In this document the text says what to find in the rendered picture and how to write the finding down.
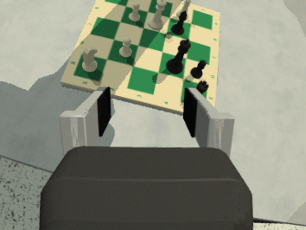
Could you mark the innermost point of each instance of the green and cream chessboard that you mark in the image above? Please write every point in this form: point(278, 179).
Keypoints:
point(143, 77)

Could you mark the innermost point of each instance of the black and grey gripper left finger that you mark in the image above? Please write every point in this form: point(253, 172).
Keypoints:
point(83, 126)

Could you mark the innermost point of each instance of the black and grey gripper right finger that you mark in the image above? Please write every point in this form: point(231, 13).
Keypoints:
point(210, 127)

